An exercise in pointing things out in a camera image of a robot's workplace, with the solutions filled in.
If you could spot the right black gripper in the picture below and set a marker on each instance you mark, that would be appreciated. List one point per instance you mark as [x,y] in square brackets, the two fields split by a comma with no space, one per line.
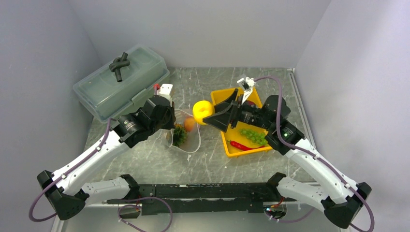
[221,121]

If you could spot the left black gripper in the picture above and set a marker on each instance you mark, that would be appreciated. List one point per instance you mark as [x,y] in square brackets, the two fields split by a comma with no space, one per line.
[171,123]

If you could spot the yellow toy pear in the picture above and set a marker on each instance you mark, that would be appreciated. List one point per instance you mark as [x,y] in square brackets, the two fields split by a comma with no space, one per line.
[201,110]

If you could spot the clear zip top bag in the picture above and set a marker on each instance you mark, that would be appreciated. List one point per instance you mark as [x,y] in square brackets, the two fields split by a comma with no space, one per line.
[193,141]

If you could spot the toy pineapple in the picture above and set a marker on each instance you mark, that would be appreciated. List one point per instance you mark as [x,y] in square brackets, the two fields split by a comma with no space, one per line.
[179,135]

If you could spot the toy peach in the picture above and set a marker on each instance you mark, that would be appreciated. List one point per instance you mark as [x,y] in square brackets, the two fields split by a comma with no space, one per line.
[189,124]

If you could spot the yellow plastic tray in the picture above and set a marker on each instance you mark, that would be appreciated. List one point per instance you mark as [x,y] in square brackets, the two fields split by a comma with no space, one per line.
[234,135]

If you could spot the green toy grapes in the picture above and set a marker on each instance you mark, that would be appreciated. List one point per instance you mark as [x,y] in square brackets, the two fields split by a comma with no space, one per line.
[254,136]

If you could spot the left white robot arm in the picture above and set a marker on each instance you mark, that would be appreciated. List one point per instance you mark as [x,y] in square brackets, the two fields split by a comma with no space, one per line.
[69,190]

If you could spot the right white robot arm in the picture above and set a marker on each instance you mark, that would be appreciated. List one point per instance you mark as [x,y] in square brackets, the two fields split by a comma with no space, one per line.
[337,196]

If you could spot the red toy chili pepper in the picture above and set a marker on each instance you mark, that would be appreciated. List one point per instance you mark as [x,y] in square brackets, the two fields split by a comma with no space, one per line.
[242,147]

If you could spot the clear lidded storage box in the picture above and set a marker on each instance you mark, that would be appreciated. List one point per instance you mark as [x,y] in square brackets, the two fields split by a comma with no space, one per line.
[105,98]

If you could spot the black knotted foam tube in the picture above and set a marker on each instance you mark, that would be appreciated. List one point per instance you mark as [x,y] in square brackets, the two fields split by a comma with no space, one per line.
[119,63]

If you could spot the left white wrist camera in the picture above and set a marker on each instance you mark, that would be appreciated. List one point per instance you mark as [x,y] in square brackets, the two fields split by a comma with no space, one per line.
[165,90]

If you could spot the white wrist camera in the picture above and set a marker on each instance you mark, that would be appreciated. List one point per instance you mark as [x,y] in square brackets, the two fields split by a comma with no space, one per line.
[247,85]
[165,90]

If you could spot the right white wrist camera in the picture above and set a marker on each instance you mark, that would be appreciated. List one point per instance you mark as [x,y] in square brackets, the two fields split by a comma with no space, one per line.
[247,85]

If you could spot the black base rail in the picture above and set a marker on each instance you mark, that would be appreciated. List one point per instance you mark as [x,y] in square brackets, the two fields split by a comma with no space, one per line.
[197,198]

